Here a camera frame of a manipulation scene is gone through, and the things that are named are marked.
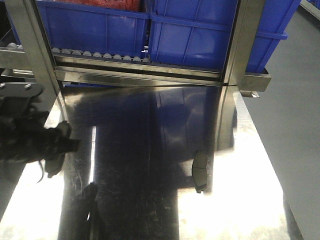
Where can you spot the grey brake pad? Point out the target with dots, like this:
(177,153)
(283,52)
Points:
(54,163)
(199,172)

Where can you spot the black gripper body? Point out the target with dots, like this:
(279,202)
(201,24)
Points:
(23,137)

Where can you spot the blue plastic bin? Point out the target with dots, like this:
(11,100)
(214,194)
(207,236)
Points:
(92,28)
(197,32)

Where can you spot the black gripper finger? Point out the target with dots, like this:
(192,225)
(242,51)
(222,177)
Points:
(69,145)

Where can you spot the right blue plastic bin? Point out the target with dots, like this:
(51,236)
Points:
(197,32)

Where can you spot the left blue plastic bin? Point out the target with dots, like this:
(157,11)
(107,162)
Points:
(92,28)

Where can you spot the stainless steel roller rack frame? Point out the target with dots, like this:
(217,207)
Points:
(52,69)

